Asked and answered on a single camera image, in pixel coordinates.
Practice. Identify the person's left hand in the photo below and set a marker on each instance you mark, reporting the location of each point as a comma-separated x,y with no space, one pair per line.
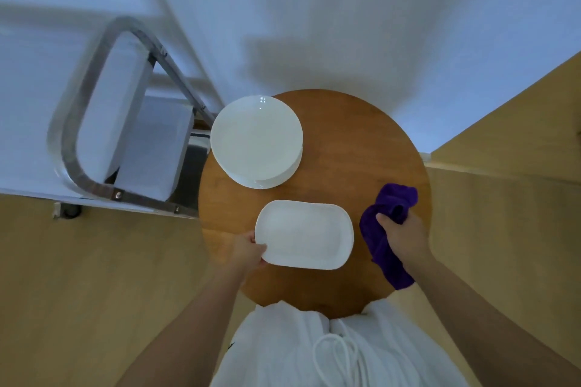
245,255

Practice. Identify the person's right hand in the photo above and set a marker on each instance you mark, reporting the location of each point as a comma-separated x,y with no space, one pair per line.
408,241

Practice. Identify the purple cleaning cloth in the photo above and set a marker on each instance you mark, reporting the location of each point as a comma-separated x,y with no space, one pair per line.
376,237

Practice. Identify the white oblong serving plate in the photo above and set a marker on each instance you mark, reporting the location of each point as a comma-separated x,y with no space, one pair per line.
304,234

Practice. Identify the stack of white round plates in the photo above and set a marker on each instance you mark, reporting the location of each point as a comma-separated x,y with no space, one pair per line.
256,139

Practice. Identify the steel three-tier cart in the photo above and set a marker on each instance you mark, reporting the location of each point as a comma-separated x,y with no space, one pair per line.
36,119

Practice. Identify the person's left forearm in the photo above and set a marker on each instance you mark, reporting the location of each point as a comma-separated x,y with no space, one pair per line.
186,337

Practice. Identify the person's right forearm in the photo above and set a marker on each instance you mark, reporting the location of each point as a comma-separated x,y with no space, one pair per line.
490,332

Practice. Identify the person's white garment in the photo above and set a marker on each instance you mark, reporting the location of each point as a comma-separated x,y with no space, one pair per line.
272,350

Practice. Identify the round wooden side table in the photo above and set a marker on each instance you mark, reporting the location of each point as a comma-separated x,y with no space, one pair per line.
354,142

